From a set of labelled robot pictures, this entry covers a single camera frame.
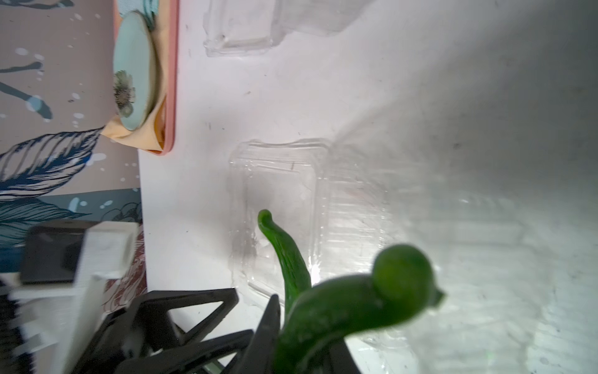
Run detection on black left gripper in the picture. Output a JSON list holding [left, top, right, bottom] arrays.
[[70, 288, 254, 374]]

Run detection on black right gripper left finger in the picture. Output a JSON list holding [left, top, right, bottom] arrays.
[[233, 295, 281, 374]]

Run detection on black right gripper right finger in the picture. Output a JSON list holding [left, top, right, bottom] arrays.
[[329, 340, 361, 374]]

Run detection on green pepper bunch container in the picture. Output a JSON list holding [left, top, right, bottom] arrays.
[[257, 210, 445, 373]]

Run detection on clear clamshell container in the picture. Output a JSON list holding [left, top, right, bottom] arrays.
[[203, 0, 371, 58], [226, 137, 421, 370]]

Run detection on pale green round plate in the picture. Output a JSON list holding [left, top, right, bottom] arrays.
[[113, 11, 157, 131]]

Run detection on light teal folded cloth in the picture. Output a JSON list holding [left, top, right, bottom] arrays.
[[116, 0, 160, 20]]

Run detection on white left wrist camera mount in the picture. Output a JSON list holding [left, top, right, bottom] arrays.
[[1, 220, 140, 373]]

